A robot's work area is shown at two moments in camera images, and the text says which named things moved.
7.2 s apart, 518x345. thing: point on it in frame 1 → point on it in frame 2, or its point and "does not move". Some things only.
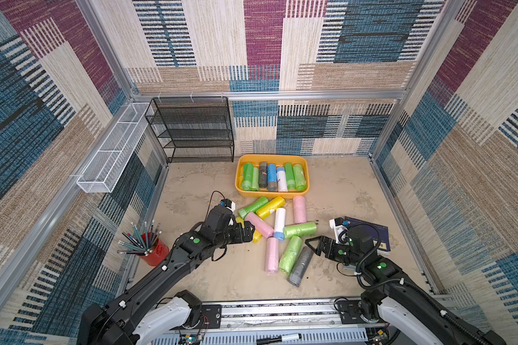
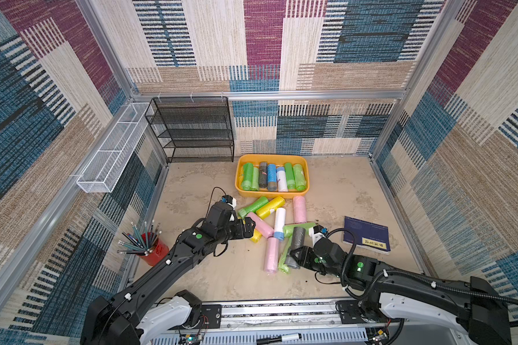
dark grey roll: (263, 169) does not move
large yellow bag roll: (240, 177) does not move
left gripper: (239, 236) does not move
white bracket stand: (340, 231) → (317, 232)
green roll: (255, 183) does not move
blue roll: (272, 177) does not move
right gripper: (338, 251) → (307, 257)
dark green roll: (247, 176) does not move
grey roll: (300, 266) → (297, 241)
